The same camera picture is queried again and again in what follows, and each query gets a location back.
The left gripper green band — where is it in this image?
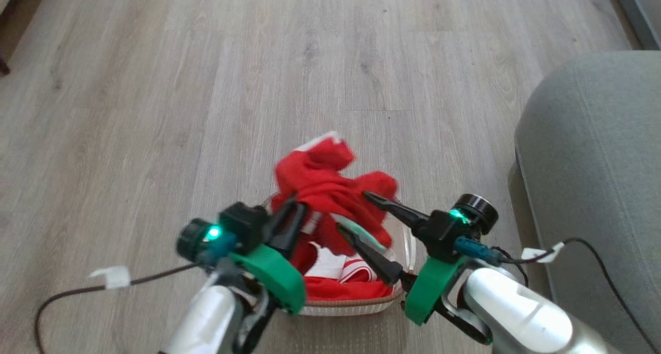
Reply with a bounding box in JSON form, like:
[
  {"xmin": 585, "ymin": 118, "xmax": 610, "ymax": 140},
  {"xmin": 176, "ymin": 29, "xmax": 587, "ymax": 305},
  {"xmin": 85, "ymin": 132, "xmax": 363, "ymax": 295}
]
[{"xmin": 219, "ymin": 194, "xmax": 310, "ymax": 314}]

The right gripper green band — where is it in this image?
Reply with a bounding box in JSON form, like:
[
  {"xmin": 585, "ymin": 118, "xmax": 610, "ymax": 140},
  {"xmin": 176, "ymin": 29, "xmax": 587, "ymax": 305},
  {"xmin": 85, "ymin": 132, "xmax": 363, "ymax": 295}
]
[{"xmin": 336, "ymin": 191, "xmax": 469, "ymax": 327}]

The red clothing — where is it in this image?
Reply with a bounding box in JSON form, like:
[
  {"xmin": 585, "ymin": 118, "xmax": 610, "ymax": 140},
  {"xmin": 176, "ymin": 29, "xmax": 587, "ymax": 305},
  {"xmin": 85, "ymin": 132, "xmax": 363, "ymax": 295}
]
[{"xmin": 271, "ymin": 132, "xmax": 401, "ymax": 300}]

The white red-striped clothing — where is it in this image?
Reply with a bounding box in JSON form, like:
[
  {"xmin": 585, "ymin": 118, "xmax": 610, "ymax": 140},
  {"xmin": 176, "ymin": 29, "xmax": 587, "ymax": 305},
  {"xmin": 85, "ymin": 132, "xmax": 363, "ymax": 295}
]
[{"xmin": 305, "ymin": 240, "xmax": 380, "ymax": 285}]

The white perforated laundry basket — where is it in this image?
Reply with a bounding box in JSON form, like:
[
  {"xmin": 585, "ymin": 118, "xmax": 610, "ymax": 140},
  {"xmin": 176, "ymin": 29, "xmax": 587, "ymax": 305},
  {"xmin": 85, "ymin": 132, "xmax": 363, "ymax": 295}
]
[{"xmin": 263, "ymin": 189, "xmax": 419, "ymax": 316}]

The grey and yellow sofa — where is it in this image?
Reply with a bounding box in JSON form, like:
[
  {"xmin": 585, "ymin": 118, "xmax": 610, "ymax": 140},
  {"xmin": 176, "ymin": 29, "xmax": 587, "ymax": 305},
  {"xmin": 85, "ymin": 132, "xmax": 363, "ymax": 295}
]
[{"xmin": 514, "ymin": 49, "xmax": 661, "ymax": 354}]

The grey cabinet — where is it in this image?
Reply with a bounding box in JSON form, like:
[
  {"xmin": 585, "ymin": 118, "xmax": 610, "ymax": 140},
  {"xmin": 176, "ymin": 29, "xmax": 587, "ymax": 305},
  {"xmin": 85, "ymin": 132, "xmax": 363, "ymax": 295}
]
[{"xmin": 609, "ymin": 0, "xmax": 661, "ymax": 51}]

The brown wooden furniture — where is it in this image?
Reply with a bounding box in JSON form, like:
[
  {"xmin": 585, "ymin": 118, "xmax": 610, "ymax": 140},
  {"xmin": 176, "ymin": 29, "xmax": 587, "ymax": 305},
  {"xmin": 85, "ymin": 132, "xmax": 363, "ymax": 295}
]
[{"xmin": 0, "ymin": 0, "xmax": 24, "ymax": 76}]

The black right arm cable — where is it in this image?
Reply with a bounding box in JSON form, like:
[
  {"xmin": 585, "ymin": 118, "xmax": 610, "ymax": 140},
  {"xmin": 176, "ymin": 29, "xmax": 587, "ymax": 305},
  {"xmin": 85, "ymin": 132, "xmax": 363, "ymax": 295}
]
[{"xmin": 488, "ymin": 238, "xmax": 661, "ymax": 352}]

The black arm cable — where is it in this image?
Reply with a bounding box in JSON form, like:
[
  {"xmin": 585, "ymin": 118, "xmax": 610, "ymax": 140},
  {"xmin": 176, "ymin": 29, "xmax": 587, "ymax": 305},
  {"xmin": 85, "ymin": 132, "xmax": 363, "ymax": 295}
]
[
  {"xmin": 34, "ymin": 264, "xmax": 207, "ymax": 354},
  {"xmin": 488, "ymin": 238, "xmax": 661, "ymax": 352}
]

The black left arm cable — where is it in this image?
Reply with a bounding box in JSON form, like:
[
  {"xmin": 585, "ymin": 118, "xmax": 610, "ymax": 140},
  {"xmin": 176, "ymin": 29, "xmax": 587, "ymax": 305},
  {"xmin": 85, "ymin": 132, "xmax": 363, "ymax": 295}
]
[{"xmin": 34, "ymin": 264, "xmax": 207, "ymax": 354}]

